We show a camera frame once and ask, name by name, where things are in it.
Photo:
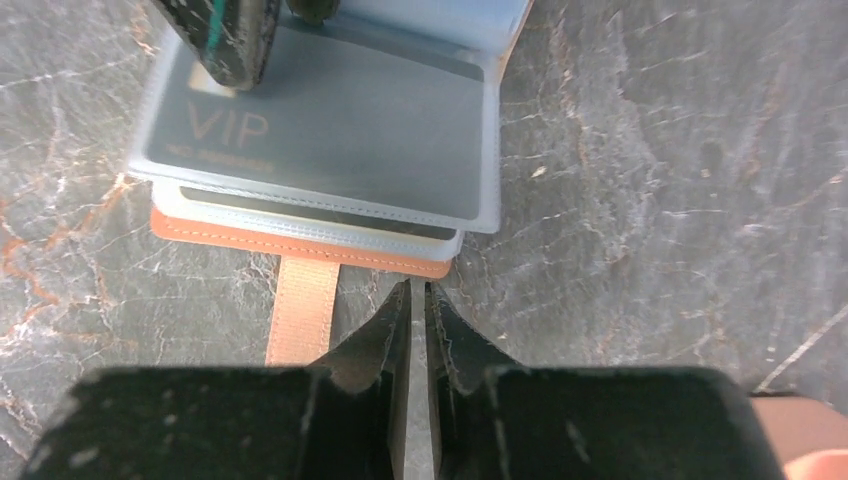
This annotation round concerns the pink oval tray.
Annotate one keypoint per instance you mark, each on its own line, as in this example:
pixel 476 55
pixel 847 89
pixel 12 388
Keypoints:
pixel 808 437

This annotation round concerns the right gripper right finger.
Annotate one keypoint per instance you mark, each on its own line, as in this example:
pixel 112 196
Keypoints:
pixel 495 418

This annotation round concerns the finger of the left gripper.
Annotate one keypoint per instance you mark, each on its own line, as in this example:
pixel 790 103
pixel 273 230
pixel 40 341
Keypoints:
pixel 314 12
pixel 231 39

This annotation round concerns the tan leather card holder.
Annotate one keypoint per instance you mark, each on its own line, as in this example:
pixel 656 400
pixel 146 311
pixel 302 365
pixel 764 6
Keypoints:
pixel 314 242

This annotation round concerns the black VIP card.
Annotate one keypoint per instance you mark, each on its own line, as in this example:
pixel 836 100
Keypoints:
pixel 340 121

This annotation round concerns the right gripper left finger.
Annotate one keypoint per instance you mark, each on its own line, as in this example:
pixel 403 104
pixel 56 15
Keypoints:
pixel 342 416

